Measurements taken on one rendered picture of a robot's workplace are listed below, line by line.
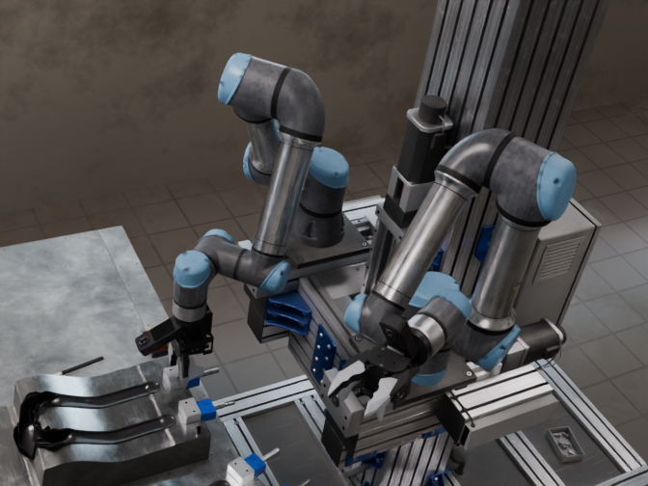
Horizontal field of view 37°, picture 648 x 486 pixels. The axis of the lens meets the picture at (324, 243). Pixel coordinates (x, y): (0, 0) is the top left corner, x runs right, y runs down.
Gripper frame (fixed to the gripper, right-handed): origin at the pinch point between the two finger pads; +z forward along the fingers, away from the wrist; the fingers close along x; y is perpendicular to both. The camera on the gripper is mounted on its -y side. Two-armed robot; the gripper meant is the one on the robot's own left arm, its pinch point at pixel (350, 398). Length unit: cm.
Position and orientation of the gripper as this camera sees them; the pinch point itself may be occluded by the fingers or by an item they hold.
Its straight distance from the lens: 156.8
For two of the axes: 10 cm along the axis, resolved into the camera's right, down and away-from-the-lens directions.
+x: -8.1, -3.5, 4.7
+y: -0.3, 8.2, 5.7
